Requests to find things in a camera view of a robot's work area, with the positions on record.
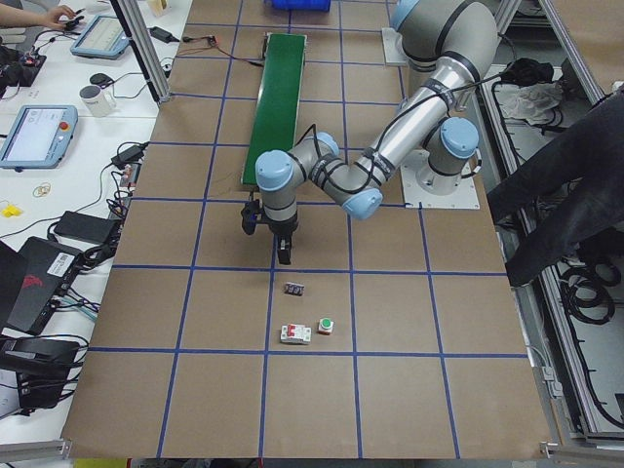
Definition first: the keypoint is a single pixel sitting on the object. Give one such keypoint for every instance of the near teach pendant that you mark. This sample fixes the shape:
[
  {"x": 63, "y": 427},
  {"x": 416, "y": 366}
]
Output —
[{"x": 39, "y": 137}]

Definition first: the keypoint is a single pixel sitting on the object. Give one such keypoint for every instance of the black capacitor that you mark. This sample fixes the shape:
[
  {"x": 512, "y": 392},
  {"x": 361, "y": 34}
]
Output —
[{"x": 294, "y": 289}]

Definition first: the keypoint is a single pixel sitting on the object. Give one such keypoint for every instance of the teach pendant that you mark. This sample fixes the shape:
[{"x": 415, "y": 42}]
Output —
[
  {"x": 102, "y": 38},
  {"x": 39, "y": 137}
]

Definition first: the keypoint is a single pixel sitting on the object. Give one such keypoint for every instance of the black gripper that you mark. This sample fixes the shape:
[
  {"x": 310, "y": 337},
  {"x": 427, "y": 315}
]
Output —
[{"x": 282, "y": 229}]

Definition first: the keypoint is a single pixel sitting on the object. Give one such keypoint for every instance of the black laptop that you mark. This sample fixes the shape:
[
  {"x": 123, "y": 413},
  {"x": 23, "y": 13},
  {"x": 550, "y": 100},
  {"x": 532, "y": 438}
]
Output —
[{"x": 31, "y": 277}]

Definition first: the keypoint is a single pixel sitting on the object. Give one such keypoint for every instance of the white mug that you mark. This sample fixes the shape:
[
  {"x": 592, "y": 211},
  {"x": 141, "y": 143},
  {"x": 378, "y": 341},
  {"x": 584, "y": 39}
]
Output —
[{"x": 98, "y": 101}]

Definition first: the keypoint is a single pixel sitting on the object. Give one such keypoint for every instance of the green push button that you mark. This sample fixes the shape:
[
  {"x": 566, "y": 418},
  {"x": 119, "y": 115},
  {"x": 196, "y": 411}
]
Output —
[{"x": 325, "y": 326}]

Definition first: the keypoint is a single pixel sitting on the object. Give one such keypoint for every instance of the blue plastic bin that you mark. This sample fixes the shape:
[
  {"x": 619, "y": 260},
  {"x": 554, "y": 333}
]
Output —
[{"x": 301, "y": 5}]

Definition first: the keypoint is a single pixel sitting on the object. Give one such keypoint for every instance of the far teach pendant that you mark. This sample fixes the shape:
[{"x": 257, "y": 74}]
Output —
[{"x": 102, "y": 38}]

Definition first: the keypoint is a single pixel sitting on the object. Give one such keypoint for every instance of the white red circuit breaker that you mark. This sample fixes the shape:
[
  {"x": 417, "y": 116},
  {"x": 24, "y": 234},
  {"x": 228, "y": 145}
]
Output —
[{"x": 295, "y": 334}]

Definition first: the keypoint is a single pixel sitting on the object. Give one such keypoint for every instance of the black power adapter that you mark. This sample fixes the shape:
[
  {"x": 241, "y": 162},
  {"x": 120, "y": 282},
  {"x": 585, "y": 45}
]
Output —
[{"x": 86, "y": 227}]

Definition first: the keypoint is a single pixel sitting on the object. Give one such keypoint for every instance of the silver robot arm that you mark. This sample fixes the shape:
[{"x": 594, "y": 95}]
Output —
[{"x": 455, "y": 42}]

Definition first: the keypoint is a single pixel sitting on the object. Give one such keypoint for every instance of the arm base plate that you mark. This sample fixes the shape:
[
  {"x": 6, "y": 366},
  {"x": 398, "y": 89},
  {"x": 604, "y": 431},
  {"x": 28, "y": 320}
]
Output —
[
  {"x": 394, "y": 54},
  {"x": 425, "y": 189}
]

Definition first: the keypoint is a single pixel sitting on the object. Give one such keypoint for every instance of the aluminium frame post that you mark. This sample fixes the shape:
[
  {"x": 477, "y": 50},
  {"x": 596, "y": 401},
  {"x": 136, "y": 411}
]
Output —
[{"x": 131, "y": 19}]

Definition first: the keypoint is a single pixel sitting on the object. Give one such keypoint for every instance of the green conveyor belt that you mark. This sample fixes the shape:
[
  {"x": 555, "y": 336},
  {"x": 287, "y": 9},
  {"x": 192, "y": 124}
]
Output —
[{"x": 276, "y": 112}]

